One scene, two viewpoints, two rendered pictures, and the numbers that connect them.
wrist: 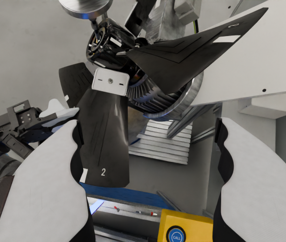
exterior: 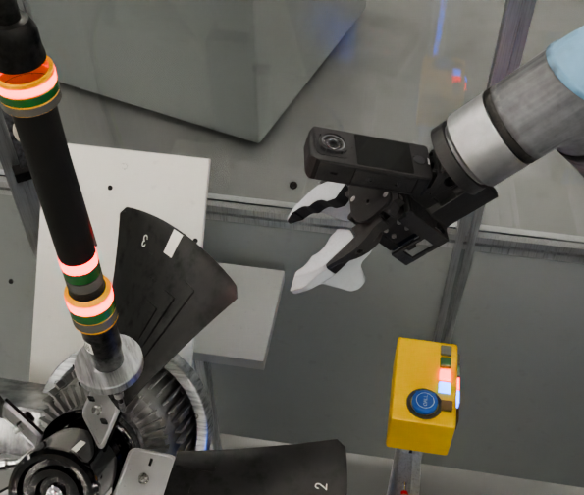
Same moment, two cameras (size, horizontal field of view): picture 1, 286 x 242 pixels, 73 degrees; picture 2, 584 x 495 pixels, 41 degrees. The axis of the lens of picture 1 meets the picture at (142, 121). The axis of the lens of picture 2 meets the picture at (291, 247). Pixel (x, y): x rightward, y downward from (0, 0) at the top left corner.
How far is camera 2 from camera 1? 0.71 m
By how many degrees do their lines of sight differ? 43
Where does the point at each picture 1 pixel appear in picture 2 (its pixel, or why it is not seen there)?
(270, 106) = not seen: hidden behind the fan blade
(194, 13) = not seen: outside the picture
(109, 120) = (224, 479)
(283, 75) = (180, 215)
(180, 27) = (2, 384)
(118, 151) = (283, 462)
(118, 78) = (136, 466)
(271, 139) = (243, 272)
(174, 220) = (398, 406)
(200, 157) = not seen: hidden behind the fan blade
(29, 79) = not seen: outside the picture
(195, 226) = (404, 374)
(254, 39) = (102, 247)
